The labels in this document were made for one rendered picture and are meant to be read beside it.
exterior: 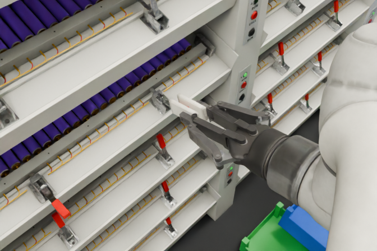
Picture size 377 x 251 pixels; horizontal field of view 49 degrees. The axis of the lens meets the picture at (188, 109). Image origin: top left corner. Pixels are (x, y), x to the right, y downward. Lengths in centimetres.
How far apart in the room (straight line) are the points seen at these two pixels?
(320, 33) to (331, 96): 90
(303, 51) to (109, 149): 71
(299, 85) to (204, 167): 46
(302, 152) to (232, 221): 97
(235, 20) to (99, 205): 48
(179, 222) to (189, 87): 60
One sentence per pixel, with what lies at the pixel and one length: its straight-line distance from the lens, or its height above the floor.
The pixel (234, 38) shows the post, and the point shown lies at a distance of 84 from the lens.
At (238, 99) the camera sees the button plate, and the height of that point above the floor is 63.
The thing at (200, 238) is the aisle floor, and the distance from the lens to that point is 150.
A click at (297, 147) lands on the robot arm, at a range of 59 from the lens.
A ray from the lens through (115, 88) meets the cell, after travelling 80.
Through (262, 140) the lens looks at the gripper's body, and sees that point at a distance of 61.
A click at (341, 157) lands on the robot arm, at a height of 106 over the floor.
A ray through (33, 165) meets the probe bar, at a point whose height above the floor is 79.
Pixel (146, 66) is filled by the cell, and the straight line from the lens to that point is 84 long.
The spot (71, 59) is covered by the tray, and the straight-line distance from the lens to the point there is 63.
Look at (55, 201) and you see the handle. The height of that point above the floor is 78.
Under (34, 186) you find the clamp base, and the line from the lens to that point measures 73.
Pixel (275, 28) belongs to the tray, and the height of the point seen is 76.
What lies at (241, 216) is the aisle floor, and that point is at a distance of 154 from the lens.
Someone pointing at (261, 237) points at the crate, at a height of 0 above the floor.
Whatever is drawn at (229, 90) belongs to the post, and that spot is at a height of 68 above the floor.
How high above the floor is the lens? 138
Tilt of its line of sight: 50 degrees down
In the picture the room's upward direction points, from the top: straight up
